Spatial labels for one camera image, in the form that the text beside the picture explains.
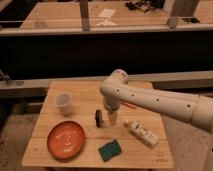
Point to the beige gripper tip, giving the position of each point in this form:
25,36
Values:
112,117

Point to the black whiteboard eraser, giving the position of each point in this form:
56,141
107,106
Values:
98,118

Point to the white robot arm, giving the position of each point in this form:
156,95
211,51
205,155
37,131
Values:
193,109

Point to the orange marker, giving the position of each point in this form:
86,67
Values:
129,105

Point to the green sponge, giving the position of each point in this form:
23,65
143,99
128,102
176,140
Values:
109,150

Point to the white plastic bottle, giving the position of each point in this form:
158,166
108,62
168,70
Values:
147,137

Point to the clear plastic cup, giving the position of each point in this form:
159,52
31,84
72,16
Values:
63,102

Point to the orange plate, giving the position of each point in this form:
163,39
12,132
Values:
66,140

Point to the white paper sheet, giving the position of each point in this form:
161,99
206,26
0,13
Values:
107,13

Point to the grey metal post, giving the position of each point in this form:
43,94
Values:
84,11

